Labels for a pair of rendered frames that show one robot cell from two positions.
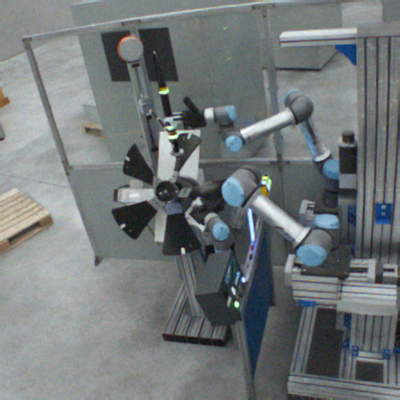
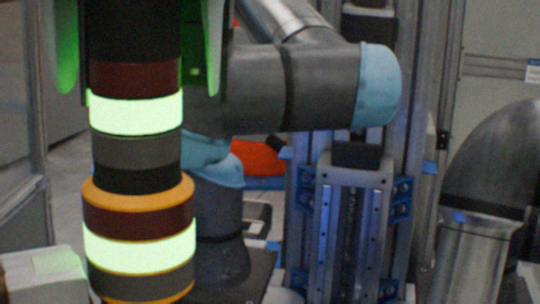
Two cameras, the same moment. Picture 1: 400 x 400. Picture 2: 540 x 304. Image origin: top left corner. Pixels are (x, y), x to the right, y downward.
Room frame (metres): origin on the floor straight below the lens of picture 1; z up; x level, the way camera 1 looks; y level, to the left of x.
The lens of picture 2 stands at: (2.21, 0.32, 1.64)
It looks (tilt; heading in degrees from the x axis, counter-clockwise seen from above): 19 degrees down; 256
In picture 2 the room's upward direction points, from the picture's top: 3 degrees clockwise
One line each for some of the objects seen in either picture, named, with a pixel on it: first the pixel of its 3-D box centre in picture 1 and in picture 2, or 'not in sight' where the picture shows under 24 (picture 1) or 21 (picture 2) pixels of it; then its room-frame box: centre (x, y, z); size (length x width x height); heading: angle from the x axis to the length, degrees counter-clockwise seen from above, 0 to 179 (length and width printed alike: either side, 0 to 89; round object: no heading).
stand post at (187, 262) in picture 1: (190, 276); not in sight; (2.35, 0.18, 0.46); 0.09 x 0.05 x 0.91; 70
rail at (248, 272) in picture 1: (253, 256); not in sight; (1.98, -0.21, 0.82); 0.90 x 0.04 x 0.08; 160
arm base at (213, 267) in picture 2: (335, 193); (210, 246); (2.05, -0.72, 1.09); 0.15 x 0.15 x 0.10
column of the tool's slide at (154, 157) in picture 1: (161, 182); not in sight; (2.90, 0.27, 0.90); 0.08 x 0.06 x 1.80; 105
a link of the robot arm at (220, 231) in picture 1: (218, 229); not in sight; (1.81, -0.05, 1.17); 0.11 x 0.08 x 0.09; 17
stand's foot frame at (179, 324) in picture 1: (204, 309); not in sight; (2.43, 0.15, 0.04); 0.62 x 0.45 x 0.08; 160
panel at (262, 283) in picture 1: (258, 303); not in sight; (1.98, -0.21, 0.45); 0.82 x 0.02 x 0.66; 160
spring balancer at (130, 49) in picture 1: (130, 49); not in sight; (2.90, 0.27, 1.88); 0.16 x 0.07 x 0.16; 105
